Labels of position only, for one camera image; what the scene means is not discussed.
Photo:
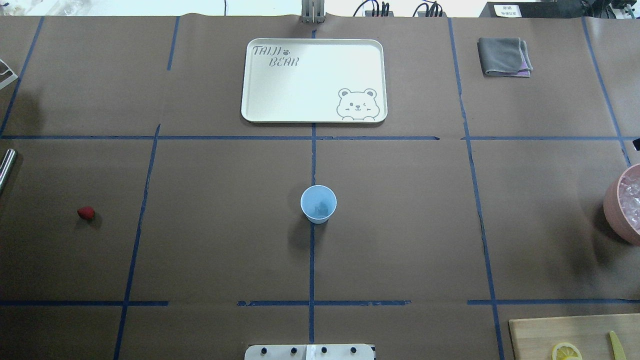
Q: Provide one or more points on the light blue plastic cup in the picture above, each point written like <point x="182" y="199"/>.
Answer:
<point x="314" y="195"/>

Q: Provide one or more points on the ice cube in cup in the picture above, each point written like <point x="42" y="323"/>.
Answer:
<point x="321" y="210"/>

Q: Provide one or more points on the pink bowl of ice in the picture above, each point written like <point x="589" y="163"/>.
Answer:
<point x="621" y="205"/>

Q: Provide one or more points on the cream bear serving tray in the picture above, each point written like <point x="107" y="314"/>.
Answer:
<point x="314" y="80"/>

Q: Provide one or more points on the folded grey cloth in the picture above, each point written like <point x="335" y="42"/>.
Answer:
<point x="504" y="57"/>

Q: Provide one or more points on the red strawberry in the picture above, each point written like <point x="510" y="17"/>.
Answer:
<point x="86" y="213"/>

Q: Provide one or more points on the wooden cutting board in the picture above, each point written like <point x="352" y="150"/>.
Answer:
<point x="535" y="338"/>

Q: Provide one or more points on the black box with label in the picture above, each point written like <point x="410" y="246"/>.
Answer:
<point x="543" y="9"/>

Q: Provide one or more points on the lemon slices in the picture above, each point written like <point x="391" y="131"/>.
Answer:
<point x="565" y="351"/>

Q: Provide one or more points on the steel muddler black tip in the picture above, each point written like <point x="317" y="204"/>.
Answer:
<point x="6" y="167"/>

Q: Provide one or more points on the yellow plastic knife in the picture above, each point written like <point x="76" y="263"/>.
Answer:
<point x="616" y="346"/>

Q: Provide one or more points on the aluminium frame post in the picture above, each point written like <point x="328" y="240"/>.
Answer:
<point x="313" y="11"/>

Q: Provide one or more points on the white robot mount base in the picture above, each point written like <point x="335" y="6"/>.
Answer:
<point x="340" y="351"/>

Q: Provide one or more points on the white wire cup rack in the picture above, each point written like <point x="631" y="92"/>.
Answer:
<point x="7" y="75"/>

